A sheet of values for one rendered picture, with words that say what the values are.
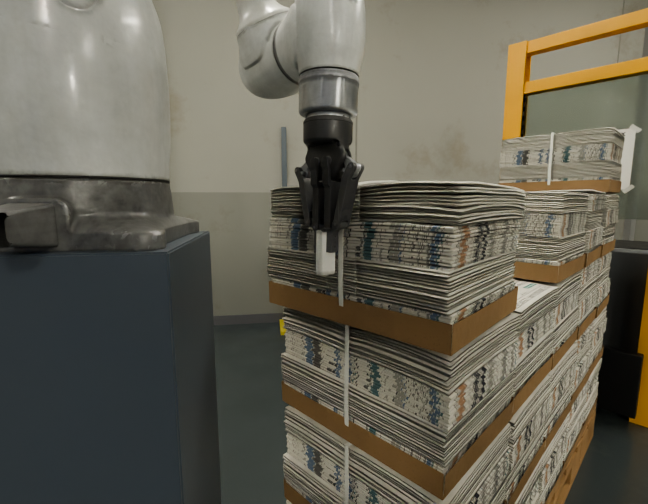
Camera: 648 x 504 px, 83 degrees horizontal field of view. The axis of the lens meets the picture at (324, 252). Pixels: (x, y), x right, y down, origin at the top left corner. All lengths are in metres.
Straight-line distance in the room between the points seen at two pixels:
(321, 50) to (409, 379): 0.49
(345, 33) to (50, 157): 0.39
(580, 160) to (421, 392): 1.24
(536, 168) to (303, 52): 1.27
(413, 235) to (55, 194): 0.39
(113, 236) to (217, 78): 2.94
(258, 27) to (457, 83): 3.01
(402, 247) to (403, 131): 2.83
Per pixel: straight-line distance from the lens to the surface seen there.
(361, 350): 0.64
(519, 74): 2.36
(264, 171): 3.08
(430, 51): 3.57
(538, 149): 1.70
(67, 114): 0.35
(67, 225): 0.34
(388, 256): 0.54
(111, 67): 0.37
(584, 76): 2.28
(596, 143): 1.66
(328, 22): 0.57
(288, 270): 0.68
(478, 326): 0.60
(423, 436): 0.63
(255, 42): 0.69
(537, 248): 1.07
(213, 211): 3.09
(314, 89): 0.56
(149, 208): 0.37
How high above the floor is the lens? 1.04
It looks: 8 degrees down
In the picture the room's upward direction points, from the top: straight up
